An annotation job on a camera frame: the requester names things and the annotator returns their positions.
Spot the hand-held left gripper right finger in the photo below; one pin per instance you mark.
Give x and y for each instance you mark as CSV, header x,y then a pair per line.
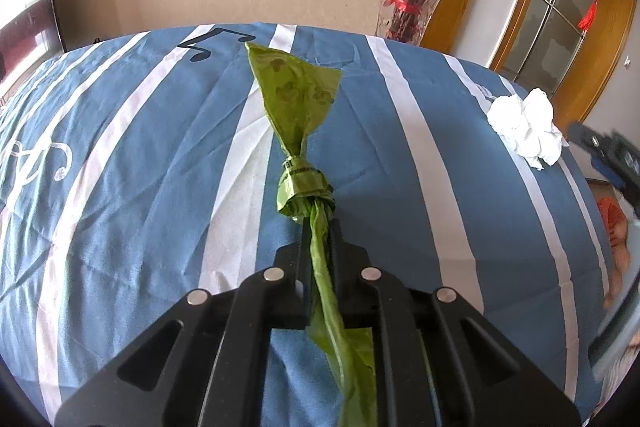
x,y
357,292

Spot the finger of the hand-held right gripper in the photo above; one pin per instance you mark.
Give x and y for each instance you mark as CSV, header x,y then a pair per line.
x,y
607,169
600,141

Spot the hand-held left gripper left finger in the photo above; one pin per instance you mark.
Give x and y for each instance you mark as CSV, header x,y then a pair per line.
x,y
292,287

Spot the red plastic basket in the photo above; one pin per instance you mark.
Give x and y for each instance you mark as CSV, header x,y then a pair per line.
x,y
612,219

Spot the white tissue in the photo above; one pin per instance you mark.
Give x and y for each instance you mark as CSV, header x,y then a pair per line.
x,y
525,127

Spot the olive green plastic bag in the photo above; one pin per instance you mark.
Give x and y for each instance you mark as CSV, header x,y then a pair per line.
x,y
295,97

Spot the frosted glass sliding door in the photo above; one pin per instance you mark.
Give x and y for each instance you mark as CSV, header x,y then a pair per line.
x,y
545,32

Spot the red tassel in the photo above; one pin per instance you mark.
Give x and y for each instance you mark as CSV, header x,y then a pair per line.
x,y
589,18

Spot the blue white striped tablecloth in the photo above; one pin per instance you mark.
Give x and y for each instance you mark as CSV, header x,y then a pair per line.
x,y
150,157

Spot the clear glass vase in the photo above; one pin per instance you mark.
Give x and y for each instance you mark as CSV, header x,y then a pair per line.
x,y
405,17

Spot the black framed screen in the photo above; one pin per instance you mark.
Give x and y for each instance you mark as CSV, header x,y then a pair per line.
x,y
30,7

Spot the wooden glass door frame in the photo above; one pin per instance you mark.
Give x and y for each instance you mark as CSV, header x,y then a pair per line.
x,y
615,37

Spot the wooden arch frame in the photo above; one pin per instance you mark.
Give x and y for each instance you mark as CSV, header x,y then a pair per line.
x,y
460,17

